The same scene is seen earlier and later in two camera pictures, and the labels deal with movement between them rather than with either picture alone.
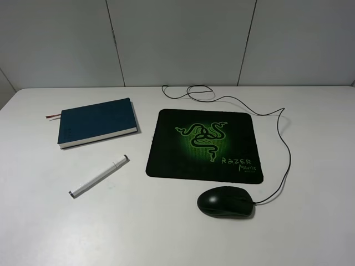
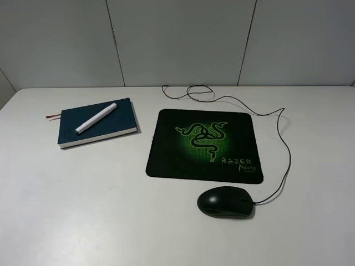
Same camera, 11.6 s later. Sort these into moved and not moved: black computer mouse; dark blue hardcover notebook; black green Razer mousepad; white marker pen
Moved: white marker pen
Not moved: black computer mouse; dark blue hardcover notebook; black green Razer mousepad
